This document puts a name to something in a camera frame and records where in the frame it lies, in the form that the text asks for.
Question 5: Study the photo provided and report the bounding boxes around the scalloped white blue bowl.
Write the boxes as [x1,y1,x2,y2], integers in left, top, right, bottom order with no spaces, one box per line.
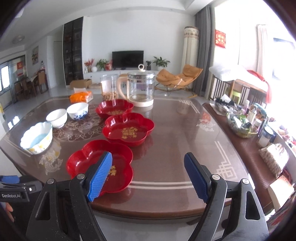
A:
[20,121,53,155]

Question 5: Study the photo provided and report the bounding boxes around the red flower plate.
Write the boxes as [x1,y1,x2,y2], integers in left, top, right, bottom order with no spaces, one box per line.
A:
[66,140,133,196]
[102,113,154,147]
[95,99,134,119]

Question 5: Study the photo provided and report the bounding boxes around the white ribbed black-rimmed bowl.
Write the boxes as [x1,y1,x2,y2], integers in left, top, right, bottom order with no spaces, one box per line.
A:
[46,108,68,128]

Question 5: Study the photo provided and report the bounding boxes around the white blue floral bowl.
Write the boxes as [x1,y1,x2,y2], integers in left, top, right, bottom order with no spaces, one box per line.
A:
[67,102,89,121]

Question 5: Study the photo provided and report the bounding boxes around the red flower plate back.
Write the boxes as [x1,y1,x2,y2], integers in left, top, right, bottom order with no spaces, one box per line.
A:
[95,99,134,119]

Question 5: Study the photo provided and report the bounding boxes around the person's left hand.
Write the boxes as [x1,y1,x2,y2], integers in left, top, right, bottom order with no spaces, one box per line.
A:
[1,202,15,222]

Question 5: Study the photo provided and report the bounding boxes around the basket of small bottles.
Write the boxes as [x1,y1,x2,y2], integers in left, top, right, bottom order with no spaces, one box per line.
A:
[226,103,268,138]

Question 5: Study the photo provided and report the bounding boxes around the wooden dining chair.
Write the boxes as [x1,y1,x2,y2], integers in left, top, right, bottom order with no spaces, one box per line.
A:
[34,69,49,93]

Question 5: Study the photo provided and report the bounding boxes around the orange tissue pack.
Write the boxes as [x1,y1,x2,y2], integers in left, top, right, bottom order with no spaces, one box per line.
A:
[69,88,93,103]

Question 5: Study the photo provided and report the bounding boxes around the cardboard box on floor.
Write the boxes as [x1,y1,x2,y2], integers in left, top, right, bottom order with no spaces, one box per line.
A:
[70,79,92,89]

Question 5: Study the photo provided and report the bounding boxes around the white tv cabinet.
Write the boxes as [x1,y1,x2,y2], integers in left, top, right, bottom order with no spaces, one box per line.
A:
[77,70,159,83]

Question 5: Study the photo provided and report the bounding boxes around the clear plastic snack jar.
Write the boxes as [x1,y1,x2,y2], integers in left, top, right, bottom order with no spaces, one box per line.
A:
[100,74,119,101]

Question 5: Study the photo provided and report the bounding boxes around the dark tall display cabinet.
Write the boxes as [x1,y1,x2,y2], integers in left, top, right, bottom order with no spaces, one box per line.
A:
[63,17,83,85]

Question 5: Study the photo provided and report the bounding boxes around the black flat television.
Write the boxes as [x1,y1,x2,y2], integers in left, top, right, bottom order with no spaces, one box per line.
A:
[112,51,144,69]

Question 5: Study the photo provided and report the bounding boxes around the orange rocking lounge chair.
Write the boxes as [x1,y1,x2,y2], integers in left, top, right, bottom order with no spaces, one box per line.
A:
[154,64,203,98]

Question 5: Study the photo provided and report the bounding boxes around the green potted plant right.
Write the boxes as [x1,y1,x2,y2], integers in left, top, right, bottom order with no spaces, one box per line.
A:
[153,56,170,69]

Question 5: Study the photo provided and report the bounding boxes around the glass kettle cream handle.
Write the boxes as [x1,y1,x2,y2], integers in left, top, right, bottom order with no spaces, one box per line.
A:
[116,64,155,108]

